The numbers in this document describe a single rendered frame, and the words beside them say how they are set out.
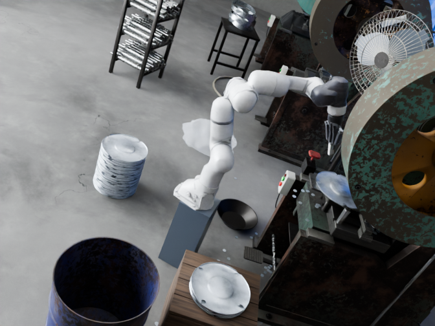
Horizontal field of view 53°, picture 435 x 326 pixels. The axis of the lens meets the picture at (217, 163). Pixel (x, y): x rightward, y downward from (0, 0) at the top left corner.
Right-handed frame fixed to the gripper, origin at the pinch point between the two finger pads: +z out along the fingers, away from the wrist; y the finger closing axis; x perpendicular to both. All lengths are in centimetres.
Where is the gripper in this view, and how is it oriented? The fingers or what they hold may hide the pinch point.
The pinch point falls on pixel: (331, 148)
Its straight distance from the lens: 232.3
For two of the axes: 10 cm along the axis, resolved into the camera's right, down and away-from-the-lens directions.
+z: 0.3, 8.3, 5.6
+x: 9.0, -2.7, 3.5
